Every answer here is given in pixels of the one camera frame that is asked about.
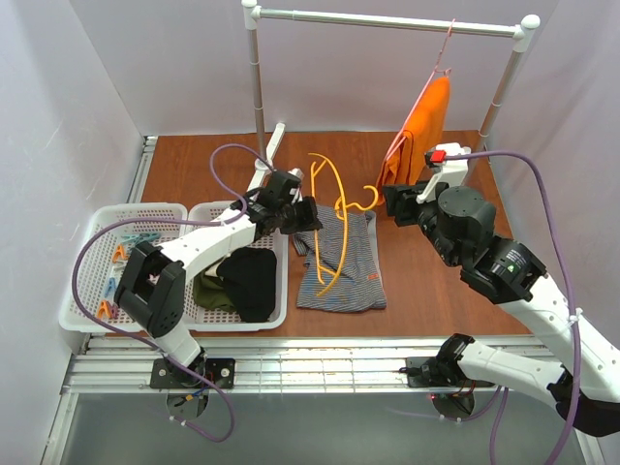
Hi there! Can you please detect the purple cable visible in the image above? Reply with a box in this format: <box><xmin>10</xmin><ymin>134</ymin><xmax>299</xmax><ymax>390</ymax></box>
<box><xmin>71</xmin><ymin>143</ymin><xmax>277</xmax><ymax>443</ymax></box>
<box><xmin>445</xmin><ymin>149</ymin><xmax>582</xmax><ymax>465</ymax></box>

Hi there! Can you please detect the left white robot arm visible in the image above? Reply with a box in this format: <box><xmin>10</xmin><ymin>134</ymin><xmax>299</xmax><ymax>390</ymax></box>
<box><xmin>114</xmin><ymin>169</ymin><xmax>322</xmax><ymax>369</ymax></box>

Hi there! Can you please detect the olive green garment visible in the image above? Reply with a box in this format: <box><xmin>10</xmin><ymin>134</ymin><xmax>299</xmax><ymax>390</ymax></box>
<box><xmin>193</xmin><ymin>274</ymin><xmax>236</xmax><ymax>313</ymax></box>

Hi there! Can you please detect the orange clothespin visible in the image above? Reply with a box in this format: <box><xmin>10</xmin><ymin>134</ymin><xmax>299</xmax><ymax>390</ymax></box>
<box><xmin>96</xmin><ymin>299</ymin><xmax>119</xmax><ymax>320</ymax></box>
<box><xmin>111</xmin><ymin>244</ymin><xmax>128</xmax><ymax>264</ymax></box>

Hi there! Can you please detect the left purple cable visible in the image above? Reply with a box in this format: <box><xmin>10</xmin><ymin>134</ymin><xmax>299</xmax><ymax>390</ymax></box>
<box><xmin>71</xmin><ymin>143</ymin><xmax>277</xmax><ymax>443</ymax></box>

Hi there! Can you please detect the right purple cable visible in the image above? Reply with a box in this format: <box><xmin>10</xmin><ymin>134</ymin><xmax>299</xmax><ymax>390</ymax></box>
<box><xmin>445</xmin><ymin>149</ymin><xmax>582</xmax><ymax>465</ymax></box>

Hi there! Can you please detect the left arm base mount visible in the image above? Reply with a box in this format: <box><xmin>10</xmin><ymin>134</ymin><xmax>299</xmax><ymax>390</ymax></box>
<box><xmin>149</xmin><ymin>357</ymin><xmax>236</xmax><ymax>389</ymax></box>

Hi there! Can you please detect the silver clothes rack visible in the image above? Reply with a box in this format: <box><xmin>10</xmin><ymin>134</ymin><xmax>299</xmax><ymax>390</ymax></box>
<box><xmin>241</xmin><ymin>1</ymin><xmax>542</xmax><ymax>188</ymax></box>

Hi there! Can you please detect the white clothespin basket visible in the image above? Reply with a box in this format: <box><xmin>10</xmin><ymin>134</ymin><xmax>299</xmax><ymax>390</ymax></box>
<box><xmin>77</xmin><ymin>202</ymin><xmax>188</xmax><ymax>332</ymax></box>

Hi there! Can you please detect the white laundry basket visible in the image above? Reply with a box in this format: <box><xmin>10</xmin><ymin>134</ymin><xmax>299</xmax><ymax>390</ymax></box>
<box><xmin>183</xmin><ymin>232</ymin><xmax>288</xmax><ymax>332</ymax></box>

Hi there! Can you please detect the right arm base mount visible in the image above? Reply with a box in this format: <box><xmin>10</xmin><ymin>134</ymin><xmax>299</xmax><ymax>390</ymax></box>
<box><xmin>398</xmin><ymin>356</ymin><xmax>450</xmax><ymax>388</ymax></box>

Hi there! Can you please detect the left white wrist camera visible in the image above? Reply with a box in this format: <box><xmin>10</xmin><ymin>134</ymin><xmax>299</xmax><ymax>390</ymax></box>
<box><xmin>288</xmin><ymin>168</ymin><xmax>304</xmax><ymax>203</ymax></box>

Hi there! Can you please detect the black garment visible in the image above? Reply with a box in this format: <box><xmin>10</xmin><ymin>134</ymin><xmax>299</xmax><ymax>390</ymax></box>
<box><xmin>217</xmin><ymin>247</ymin><xmax>277</xmax><ymax>323</ymax></box>

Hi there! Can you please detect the teal clothespin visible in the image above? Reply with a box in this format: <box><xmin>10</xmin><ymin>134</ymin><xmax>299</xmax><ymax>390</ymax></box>
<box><xmin>120</xmin><ymin>232</ymin><xmax>161</xmax><ymax>252</ymax></box>

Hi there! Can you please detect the orange clothespin front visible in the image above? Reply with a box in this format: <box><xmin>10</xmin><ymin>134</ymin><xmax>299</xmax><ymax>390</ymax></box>
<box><xmin>96</xmin><ymin>299</ymin><xmax>119</xmax><ymax>320</ymax></box>

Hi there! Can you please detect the blue clothespin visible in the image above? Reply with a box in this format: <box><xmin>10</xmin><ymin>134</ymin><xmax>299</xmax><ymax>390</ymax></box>
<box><xmin>104</xmin><ymin>277</ymin><xmax>117</xmax><ymax>298</ymax></box>

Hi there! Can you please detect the grey striped underwear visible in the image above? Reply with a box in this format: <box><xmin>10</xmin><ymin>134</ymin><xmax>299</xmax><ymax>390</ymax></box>
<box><xmin>293</xmin><ymin>205</ymin><xmax>387</xmax><ymax>313</ymax></box>

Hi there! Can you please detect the aluminium rail frame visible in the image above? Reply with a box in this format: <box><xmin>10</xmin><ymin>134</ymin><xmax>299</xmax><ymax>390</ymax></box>
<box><xmin>40</xmin><ymin>135</ymin><xmax>606</xmax><ymax>465</ymax></box>

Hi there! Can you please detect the pink wire hanger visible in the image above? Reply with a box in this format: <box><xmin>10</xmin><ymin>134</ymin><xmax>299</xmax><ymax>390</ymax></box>
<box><xmin>384</xmin><ymin>18</ymin><xmax>456</xmax><ymax>162</ymax></box>

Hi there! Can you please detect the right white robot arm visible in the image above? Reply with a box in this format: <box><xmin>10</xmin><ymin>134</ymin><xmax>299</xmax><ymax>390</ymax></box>
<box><xmin>382</xmin><ymin>182</ymin><xmax>619</xmax><ymax>437</ymax></box>

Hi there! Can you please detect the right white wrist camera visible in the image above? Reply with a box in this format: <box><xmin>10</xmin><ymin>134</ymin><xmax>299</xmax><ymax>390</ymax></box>
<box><xmin>417</xmin><ymin>142</ymin><xmax>471</xmax><ymax>204</ymax></box>

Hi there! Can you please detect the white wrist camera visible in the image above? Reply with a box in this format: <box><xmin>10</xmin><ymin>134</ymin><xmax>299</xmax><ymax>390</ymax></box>
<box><xmin>288</xmin><ymin>168</ymin><xmax>304</xmax><ymax>203</ymax></box>
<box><xmin>417</xmin><ymin>142</ymin><xmax>471</xmax><ymax>204</ymax></box>

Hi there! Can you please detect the orange towel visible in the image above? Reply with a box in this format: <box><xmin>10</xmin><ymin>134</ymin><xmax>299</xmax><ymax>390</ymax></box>
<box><xmin>375</xmin><ymin>77</ymin><xmax>450</xmax><ymax>203</ymax></box>

